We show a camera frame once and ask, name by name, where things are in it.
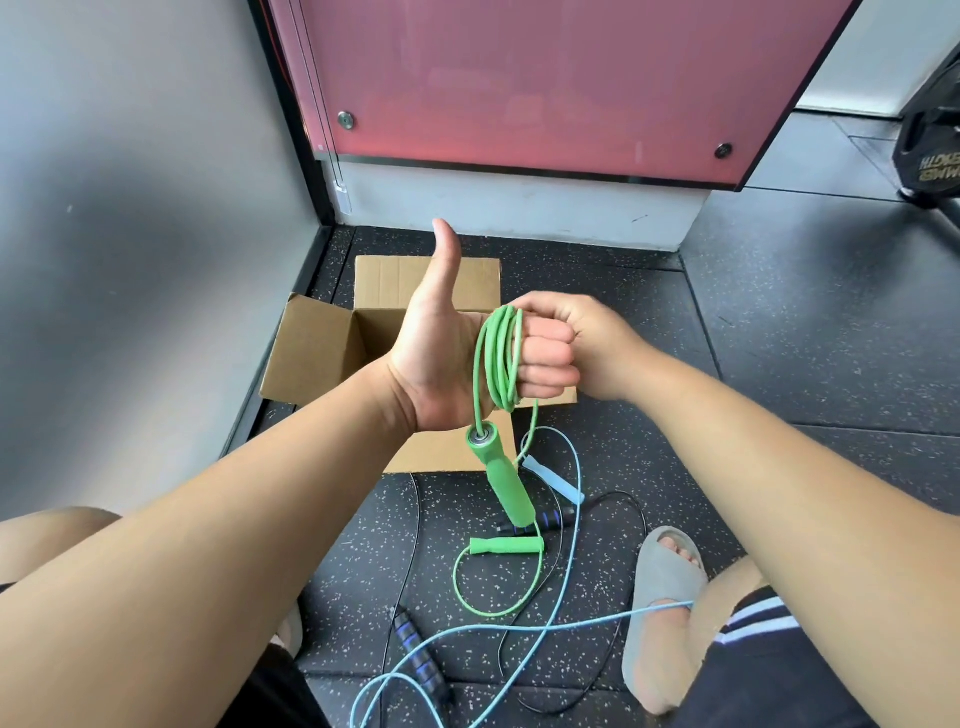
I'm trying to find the person's right hand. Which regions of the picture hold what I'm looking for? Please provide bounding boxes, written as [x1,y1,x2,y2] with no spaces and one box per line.
[509,290,661,406]

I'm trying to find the person's left hand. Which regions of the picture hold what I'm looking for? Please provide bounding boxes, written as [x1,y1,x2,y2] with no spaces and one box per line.
[383,217,583,435]

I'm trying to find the green jump rope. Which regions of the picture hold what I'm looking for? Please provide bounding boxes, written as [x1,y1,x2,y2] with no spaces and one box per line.
[452,303,547,620]

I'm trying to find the brown cardboard box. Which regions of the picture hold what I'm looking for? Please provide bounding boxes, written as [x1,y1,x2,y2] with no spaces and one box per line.
[258,254,579,475]

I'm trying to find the light blue jump rope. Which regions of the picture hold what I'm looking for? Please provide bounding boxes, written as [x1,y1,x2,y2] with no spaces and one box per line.
[348,425,695,728]

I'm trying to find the black jump rope blue-striped handles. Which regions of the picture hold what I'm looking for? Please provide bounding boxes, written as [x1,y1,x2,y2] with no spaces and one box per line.
[374,472,648,728]

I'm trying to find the person's right forearm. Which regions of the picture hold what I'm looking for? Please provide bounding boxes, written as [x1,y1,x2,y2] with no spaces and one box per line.
[622,352,960,728]

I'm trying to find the person's left forearm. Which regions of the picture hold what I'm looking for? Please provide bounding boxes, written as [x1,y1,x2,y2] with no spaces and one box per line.
[0,359,418,728]

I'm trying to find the grey right slipper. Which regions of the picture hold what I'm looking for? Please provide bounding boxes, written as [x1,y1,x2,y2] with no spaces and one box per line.
[622,526,710,706]

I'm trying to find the pink glass panel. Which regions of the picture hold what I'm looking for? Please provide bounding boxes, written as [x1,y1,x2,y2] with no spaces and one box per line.
[266,0,864,193]

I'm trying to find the black white-striped shorts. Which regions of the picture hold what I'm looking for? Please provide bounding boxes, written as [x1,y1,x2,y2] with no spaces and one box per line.
[0,581,879,728]

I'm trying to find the black gym equipment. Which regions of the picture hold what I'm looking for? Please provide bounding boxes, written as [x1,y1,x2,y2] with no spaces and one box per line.
[896,44,960,208]

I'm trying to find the thin blind pull cord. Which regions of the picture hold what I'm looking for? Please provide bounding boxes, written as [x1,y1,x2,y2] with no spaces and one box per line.
[284,0,352,215]

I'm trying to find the black wall edge trim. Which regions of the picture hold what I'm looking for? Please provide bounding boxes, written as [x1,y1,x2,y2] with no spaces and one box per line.
[221,0,337,459]

